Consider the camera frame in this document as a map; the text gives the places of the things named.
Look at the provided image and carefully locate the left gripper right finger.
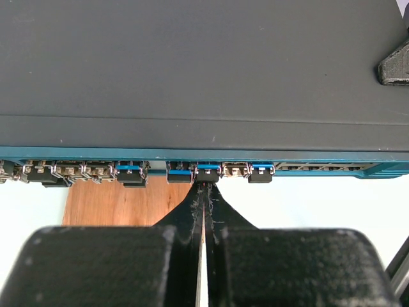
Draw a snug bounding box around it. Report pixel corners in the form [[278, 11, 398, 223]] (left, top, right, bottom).
[[203, 184, 399, 306]]

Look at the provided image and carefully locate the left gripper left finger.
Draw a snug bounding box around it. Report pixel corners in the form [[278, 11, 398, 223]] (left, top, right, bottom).
[[1, 184, 205, 306]]

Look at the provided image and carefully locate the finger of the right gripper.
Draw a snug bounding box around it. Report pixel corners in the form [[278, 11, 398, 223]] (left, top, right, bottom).
[[378, 40, 408, 86]]

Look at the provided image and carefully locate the silver SFP module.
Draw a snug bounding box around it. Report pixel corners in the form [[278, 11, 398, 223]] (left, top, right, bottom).
[[194, 162, 222, 183]]

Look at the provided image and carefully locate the wooden base board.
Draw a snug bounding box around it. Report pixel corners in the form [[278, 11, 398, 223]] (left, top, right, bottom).
[[62, 177, 191, 226]]

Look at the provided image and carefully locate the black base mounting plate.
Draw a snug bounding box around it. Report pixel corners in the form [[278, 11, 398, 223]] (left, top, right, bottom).
[[385, 237, 409, 306]]

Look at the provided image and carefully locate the black blue network switch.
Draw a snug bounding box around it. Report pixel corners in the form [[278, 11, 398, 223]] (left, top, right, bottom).
[[1, 1, 408, 187]]

